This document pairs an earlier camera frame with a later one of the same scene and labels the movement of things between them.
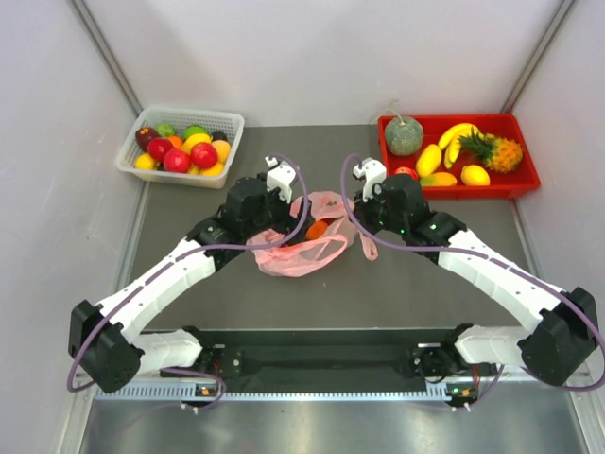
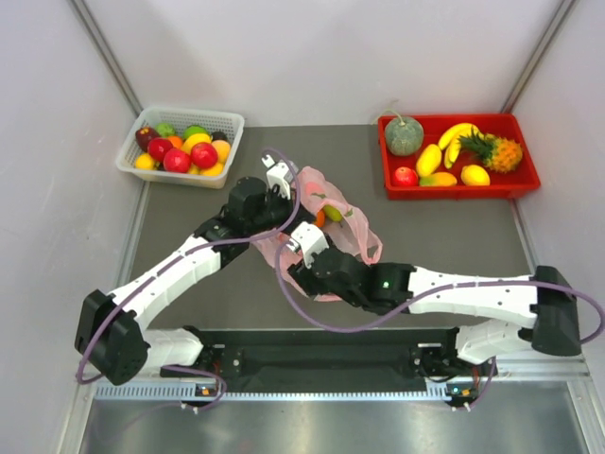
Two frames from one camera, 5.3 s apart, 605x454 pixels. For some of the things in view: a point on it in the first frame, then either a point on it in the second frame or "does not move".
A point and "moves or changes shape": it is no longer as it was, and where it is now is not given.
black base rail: x=311 y=356 does not move
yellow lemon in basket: x=145 y=162 does not move
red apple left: x=157 y=148 does not move
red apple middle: x=177 y=161 does not move
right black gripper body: x=375 y=215 to x=315 y=285
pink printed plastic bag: x=305 y=257 moves or changes shape
